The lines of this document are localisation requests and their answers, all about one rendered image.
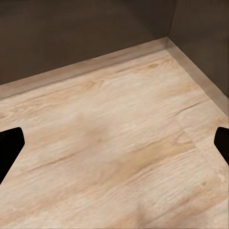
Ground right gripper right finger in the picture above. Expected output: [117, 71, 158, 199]
[214, 127, 229, 164]

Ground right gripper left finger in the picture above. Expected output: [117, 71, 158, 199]
[0, 127, 25, 184]

